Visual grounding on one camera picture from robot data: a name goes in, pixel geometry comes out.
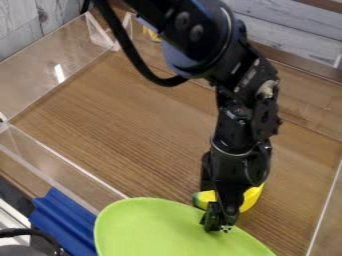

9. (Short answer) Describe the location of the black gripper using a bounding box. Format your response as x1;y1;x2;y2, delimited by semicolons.
200;140;273;233

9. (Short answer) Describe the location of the green plate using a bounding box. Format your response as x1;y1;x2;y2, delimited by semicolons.
94;197;277;256

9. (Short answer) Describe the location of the yellow labelled tin can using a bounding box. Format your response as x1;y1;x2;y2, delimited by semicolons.
144;26;162;43

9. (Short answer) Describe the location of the yellow toy banana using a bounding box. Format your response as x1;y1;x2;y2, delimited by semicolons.
192;183;265;213

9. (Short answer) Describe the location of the clear acrylic corner bracket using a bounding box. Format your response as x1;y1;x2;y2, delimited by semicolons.
85;12;134;52

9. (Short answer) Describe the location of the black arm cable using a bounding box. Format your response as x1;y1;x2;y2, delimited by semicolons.
93;0;192;88

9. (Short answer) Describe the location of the blue plastic block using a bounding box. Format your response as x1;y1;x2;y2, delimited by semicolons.
30;188;98;256

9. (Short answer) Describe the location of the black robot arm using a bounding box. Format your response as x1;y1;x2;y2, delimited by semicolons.
124;0;283;232

